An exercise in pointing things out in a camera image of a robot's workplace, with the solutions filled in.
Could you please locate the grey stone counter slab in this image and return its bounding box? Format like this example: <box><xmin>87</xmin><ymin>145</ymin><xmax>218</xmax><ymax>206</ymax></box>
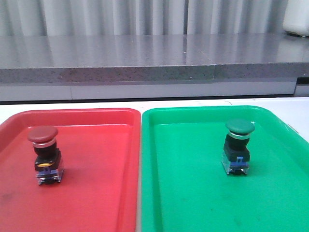
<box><xmin>0</xmin><ymin>33</ymin><xmax>309</xmax><ymax>102</ymax></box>

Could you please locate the red plastic tray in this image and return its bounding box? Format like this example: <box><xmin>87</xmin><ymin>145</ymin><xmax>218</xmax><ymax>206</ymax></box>
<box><xmin>0</xmin><ymin>108</ymin><xmax>140</xmax><ymax>232</ymax></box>

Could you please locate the red mushroom push button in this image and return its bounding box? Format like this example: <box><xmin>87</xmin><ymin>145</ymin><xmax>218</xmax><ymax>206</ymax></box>
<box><xmin>28</xmin><ymin>126</ymin><xmax>64</xmax><ymax>185</ymax></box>

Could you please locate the green mushroom push button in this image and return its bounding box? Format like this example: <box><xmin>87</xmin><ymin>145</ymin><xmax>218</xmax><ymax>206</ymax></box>
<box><xmin>222</xmin><ymin>118</ymin><xmax>255</xmax><ymax>175</ymax></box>

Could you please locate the green plastic tray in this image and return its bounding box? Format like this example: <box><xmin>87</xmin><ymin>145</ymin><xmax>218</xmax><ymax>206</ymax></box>
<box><xmin>141</xmin><ymin>106</ymin><xmax>309</xmax><ymax>232</ymax></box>

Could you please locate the white container in background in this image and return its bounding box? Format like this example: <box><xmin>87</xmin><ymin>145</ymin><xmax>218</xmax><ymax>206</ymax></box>
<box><xmin>282</xmin><ymin>0</ymin><xmax>309</xmax><ymax>37</ymax></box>

